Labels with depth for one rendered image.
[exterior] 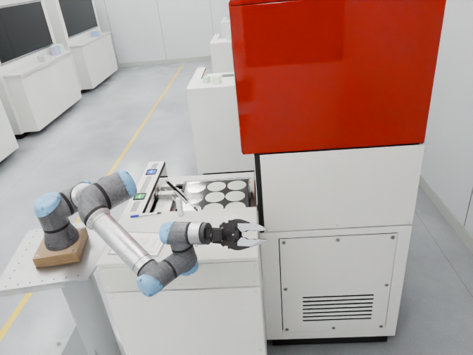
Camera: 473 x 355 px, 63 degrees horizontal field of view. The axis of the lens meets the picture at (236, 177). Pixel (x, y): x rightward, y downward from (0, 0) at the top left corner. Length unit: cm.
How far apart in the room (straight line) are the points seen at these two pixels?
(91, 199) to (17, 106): 494
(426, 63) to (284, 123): 56
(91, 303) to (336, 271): 122
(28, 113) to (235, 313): 510
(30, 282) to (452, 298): 236
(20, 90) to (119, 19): 444
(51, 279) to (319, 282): 124
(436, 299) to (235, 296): 155
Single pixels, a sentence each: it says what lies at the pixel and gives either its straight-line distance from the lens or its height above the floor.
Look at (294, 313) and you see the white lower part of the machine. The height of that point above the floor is 28.
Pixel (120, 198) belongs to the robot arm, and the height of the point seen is 120.
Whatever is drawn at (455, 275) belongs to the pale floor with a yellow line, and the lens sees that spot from 303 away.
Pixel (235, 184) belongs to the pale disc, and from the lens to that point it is 207.
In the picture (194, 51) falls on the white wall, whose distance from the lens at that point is 984.
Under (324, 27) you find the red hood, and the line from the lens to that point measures 151.
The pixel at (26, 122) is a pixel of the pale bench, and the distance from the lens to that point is 637.
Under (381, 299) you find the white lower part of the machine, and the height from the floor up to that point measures 36.
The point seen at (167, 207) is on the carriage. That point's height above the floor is 88.
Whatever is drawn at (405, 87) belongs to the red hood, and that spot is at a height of 146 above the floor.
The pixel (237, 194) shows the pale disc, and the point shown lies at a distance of 198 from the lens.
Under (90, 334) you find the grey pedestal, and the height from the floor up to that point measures 34.
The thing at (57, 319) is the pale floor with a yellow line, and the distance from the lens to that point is 295.
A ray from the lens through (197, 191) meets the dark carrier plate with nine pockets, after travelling 205.
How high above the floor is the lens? 192
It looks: 28 degrees down
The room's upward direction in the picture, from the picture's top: 6 degrees counter-clockwise
